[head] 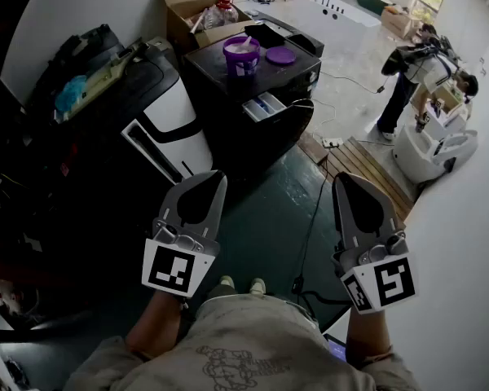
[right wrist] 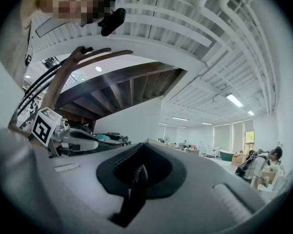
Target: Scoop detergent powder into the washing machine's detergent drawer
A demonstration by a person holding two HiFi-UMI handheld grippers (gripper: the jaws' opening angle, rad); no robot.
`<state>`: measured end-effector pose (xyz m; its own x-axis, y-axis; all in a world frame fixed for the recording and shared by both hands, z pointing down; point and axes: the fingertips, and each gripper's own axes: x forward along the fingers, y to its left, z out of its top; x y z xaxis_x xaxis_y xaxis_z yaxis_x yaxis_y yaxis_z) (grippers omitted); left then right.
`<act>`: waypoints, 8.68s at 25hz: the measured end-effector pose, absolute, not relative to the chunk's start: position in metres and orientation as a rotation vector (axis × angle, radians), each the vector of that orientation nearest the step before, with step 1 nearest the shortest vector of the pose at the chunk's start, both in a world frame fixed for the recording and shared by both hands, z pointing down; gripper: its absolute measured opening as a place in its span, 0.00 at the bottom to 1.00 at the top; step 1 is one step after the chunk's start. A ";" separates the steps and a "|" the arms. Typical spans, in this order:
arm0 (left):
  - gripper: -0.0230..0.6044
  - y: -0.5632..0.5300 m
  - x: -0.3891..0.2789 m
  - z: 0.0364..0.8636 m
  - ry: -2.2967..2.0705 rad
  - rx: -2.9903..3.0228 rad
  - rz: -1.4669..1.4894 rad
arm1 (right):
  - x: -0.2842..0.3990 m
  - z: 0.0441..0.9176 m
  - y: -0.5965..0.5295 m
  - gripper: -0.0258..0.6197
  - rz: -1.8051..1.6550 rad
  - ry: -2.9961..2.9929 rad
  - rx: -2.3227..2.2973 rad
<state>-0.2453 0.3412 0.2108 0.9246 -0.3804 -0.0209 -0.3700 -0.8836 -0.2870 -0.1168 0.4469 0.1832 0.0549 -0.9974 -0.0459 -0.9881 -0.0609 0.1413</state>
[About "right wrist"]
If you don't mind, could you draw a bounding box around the glass window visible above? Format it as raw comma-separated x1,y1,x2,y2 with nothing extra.
244,131,255,152

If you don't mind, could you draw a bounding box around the person's left forearm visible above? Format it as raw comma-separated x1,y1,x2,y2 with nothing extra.
7,119,36,145

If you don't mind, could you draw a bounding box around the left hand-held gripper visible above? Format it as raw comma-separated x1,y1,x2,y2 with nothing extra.
26,107,100,158

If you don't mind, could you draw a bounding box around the dark wooden staircase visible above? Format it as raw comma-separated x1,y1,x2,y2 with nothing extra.
55,61,188,123

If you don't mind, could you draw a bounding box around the large black and white machine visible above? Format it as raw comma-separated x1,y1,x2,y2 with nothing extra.
69,127,132,154

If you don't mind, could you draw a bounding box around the black cable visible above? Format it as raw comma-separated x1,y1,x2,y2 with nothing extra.
16,58,66,117

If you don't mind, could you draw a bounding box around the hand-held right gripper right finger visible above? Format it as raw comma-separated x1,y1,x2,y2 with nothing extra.
123,142,267,234

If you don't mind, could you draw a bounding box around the brown cardboard box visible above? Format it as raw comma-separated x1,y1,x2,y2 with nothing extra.
231,154,245,167

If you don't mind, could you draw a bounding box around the black head-mounted camera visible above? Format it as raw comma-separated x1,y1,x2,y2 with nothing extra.
97,0,127,38

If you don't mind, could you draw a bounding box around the person's beige printed shirt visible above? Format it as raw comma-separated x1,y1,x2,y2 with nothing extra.
0,8,66,90

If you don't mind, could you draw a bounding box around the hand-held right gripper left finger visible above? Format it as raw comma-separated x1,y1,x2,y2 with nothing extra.
0,127,148,234

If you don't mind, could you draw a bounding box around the dark green bathtub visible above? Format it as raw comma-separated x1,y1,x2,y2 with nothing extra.
219,149,235,161

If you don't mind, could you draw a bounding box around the person's head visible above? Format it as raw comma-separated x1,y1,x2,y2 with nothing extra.
35,0,113,26

